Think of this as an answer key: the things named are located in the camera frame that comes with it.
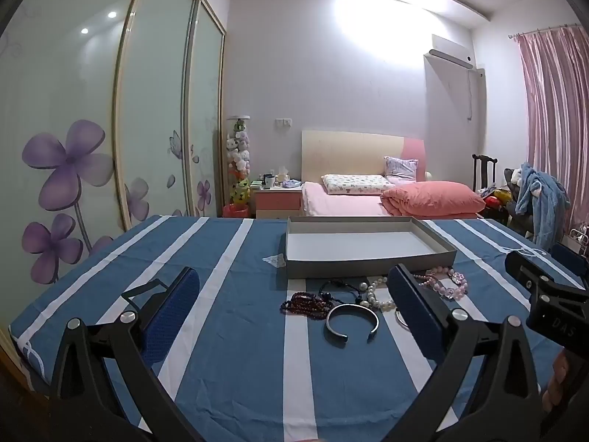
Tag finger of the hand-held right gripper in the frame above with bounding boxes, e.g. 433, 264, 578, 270
505, 250, 560, 292
550, 242, 589, 286

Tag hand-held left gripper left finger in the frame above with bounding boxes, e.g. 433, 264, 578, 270
48, 266, 208, 442

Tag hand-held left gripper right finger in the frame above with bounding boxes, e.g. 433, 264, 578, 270
387, 263, 546, 442

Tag pink bead bracelet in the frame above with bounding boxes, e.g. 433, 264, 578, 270
412, 267, 470, 301

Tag grey cardboard tray box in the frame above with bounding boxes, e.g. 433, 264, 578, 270
284, 215, 458, 280

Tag dark red bead bracelet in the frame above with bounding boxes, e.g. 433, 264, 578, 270
281, 291, 328, 320

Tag person's right hand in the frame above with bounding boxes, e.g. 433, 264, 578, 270
542, 347, 574, 417

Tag black office chair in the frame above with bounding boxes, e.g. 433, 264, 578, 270
504, 168, 537, 235

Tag blue garment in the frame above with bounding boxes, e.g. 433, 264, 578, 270
514, 162, 571, 249

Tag blue white striped tablecloth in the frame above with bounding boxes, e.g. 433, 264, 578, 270
9, 214, 589, 442

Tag red and yellow toys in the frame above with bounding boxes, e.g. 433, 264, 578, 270
481, 186, 514, 209

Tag dark wooden chair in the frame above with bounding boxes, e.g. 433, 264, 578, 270
472, 153, 500, 194

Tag folded pink quilt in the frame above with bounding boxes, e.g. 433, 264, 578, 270
380, 181, 487, 217

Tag bed with pink sheet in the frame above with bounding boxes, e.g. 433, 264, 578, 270
301, 182, 484, 219

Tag white patterned pillow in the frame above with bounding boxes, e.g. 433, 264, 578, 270
321, 173, 389, 195

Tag pink beige nightstand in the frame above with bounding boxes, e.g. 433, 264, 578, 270
254, 182, 304, 219

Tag purple pillow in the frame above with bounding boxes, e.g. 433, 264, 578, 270
383, 156, 419, 180

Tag pink curtain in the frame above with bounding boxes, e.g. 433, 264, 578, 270
518, 25, 589, 240

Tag tube of plush toys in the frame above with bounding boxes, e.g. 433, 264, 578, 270
225, 116, 251, 206

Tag beige pink headboard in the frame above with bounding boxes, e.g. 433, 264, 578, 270
301, 130, 426, 186

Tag flower print sliding wardrobe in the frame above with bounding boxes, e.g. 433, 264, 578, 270
0, 0, 228, 286

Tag curtain rod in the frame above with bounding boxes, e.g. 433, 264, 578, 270
508, 22, 585, 39

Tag white air conditioner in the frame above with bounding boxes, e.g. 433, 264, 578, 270
428, 34, 475, 67

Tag white wire rack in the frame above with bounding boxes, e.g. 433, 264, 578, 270
568, 223, 589, 254

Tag white pearl bracelet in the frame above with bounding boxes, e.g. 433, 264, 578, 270
359, 276, 397, 312

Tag black bead necklace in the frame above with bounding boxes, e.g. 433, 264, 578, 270
318, 278, 369, 307

